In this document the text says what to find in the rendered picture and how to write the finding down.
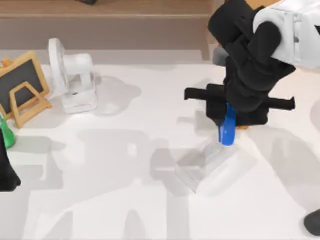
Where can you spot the white desk fan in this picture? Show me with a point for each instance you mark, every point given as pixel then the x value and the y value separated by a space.
pixel 75 75

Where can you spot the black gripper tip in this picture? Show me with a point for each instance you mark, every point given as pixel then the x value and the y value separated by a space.
pixel 6 172

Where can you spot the wooden framed blackboard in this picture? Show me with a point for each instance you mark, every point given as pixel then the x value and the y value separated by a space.
pixel 22 80

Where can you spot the dark grey rounded object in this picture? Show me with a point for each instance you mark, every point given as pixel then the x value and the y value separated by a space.
pixel 313 222

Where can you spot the green bottle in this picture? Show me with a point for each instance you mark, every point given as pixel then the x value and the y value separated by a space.
pixel 7 136

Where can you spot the small orange object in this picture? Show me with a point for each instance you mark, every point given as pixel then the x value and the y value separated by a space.
pixel 242 127

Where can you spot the pale grey rounded box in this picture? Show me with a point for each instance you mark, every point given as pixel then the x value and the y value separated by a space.
pixel 219 56

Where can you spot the small black object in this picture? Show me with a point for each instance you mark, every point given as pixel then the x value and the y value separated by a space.
pixel 86 1

